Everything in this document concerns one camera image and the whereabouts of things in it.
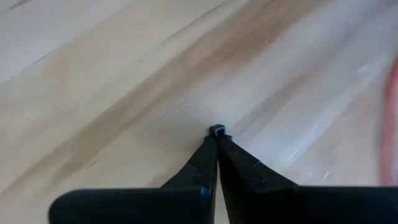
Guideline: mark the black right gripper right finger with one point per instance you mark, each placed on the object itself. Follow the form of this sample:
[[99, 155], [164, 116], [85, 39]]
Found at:
[[248, 186]]

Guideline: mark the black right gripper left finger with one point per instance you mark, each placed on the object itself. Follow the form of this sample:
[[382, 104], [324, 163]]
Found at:
[[192, 186]]

